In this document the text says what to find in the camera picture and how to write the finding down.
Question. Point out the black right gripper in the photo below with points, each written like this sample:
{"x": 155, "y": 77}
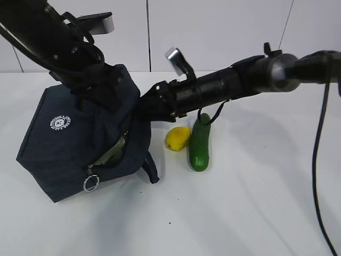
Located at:
{"x": 167, "y": 101}

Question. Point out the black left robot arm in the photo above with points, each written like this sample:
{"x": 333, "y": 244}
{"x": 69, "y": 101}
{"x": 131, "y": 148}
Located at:
{"x": 64, "y": 45}

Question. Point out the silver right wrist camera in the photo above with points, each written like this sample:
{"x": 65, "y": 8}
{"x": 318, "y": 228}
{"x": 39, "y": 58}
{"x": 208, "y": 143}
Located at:
{"x": 179, "y": 63}

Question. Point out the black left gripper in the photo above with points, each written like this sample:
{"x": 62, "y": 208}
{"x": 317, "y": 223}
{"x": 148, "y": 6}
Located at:
{"x": 97, "y": 83}

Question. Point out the yellow lemon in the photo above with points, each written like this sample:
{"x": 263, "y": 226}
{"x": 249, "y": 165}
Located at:
{"x": 177, "y": 138}

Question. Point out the green cucumber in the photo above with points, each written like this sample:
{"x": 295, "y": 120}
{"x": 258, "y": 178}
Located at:
{"x": 199, "y": 144}

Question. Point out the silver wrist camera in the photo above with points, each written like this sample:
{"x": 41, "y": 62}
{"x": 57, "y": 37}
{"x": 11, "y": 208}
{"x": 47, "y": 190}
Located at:
{"x": 97, "y": 24}
{"x": 179, "y": 63}

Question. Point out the navy blue lunch bag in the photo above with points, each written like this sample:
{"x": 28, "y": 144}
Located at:
{"x": 68, "y": 134}

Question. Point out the glass container green lid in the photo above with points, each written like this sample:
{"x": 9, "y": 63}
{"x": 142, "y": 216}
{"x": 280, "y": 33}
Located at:
{"x": 113, "y": 154}

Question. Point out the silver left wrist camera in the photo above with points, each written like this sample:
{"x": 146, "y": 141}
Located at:
{"x": 97, "y": 24}

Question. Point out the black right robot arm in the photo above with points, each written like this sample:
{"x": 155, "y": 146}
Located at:
{"x": 271, "y": 72}

